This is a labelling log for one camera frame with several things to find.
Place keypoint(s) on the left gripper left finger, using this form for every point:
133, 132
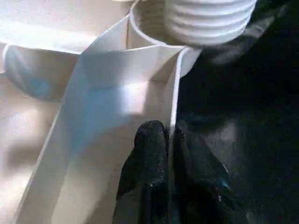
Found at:
147, 175

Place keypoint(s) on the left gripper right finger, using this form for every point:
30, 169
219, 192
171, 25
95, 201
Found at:
201, 191

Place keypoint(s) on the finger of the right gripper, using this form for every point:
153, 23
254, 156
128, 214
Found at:
252, 37

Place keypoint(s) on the white plastic table leg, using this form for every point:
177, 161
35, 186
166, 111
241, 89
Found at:
210, 23

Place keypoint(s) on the white plastic table top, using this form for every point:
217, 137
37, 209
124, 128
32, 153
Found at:
81, 116

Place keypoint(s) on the black plastic mat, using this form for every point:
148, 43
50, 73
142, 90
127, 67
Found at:
257, 116

